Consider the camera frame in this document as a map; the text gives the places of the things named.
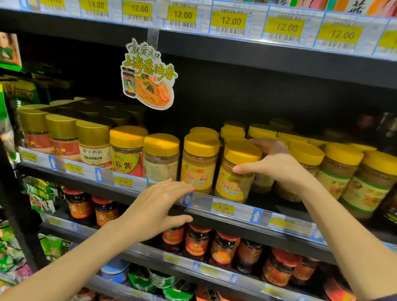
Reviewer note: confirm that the person's left forearm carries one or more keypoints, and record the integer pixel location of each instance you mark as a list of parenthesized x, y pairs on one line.
[(72, 270)]

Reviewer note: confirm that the noodle picture hanging sign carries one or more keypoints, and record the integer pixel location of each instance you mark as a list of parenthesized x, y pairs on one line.
[(151, 92)]

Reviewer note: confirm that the red yellow label paste jar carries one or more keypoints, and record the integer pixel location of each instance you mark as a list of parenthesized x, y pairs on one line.
[(128, 136)]

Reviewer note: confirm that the group of gold lid jars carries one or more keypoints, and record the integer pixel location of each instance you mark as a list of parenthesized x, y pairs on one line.
[(64, 128)]

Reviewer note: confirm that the person's left hand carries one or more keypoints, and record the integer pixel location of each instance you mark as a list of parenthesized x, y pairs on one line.
[(147, 214)]

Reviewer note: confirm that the cluster of yellow lid jars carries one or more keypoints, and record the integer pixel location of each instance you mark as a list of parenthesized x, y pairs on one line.
[(340, 155)]

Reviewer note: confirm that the row of red lid jars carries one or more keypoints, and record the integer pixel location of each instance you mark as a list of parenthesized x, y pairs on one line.
[(196, 242)]

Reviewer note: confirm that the person's right forearm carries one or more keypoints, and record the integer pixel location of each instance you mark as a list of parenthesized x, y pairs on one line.
[(346, 239)]

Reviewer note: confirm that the yellow-lid jar yellow label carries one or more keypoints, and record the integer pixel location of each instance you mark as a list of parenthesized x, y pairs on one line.
[(198, 170), (232, 185)]

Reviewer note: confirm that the person's right hand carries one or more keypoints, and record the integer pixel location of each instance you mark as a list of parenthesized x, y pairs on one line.
[(282, 169)]

